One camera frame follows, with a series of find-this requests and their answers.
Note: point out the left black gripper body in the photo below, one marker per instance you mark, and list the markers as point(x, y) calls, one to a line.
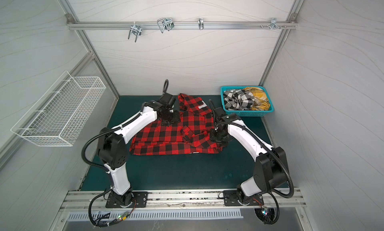
point(171, 117)

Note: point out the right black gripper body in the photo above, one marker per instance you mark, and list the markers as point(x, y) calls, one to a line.
point(217, 135)

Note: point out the red black plaid shirt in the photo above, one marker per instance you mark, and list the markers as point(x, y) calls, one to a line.
point(189, 136)

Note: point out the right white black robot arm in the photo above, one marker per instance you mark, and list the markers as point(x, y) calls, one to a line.
point(271, 172)

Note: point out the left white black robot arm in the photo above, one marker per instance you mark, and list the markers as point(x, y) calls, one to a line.
point(112, 143)

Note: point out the black white checked shirt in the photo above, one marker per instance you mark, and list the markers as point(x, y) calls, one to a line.
point(239, 99)

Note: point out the teal plastic basket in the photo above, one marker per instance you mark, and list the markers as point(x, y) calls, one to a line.
point(245, 113)

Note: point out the yellow plaid shirt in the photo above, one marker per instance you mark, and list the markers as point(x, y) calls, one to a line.
point(261, 101)

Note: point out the metal U-bolt clamp left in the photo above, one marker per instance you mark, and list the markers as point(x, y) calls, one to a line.
point(135, 31)

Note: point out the metal u-bolt clamp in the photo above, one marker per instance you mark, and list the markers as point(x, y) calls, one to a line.
point(135, 31)
point(165, 24)

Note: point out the metal U-bolt clamp middle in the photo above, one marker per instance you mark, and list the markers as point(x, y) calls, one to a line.
point(165, 24)

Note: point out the small metal clamp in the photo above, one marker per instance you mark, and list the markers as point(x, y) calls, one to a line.
point(200, 23)

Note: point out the white vent strip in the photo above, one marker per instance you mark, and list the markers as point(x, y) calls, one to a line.
point(149, 215)

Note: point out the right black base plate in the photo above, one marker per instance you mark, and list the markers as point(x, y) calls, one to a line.
point(231, 198)

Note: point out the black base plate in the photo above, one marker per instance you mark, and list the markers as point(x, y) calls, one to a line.
point(231, 198)
point(139, 199)

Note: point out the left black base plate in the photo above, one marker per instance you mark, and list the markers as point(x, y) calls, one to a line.
point(139, 199)

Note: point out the white wire basket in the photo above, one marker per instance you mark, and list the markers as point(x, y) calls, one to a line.
point(58, 117)

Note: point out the metal bracket with bolts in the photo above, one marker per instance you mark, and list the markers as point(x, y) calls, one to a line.
point(273, 25)

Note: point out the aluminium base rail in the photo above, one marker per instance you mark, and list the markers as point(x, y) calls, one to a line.
point(175, 199)

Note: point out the horizontal aluminium rail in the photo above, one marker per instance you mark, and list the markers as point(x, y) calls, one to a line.
point(179, 25)

